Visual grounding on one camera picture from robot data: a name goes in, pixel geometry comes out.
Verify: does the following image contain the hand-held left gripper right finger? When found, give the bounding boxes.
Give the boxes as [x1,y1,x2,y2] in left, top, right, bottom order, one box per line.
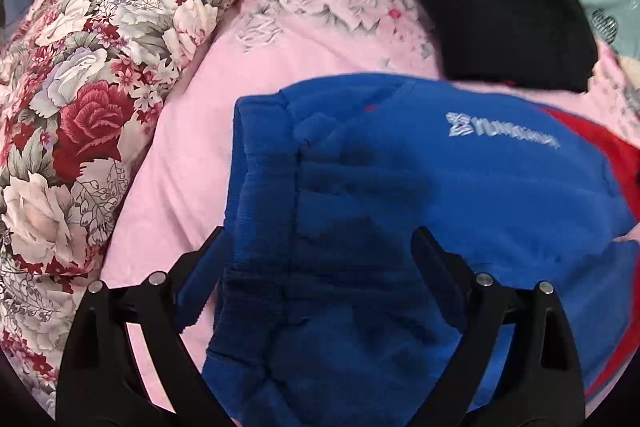
[410,227,586,427]

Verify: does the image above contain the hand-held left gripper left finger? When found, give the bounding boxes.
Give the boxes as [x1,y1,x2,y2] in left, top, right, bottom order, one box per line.
[56,227,236,427]

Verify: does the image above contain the blue fleece pants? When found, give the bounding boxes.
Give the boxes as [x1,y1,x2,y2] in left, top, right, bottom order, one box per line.
[201,73,640,427]

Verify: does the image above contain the folded black pants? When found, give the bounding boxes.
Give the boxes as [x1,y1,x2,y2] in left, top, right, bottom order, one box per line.
[391,0,601,94]

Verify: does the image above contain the floral pillow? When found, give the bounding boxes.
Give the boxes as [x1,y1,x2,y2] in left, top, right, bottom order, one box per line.
[0,0,266,418]

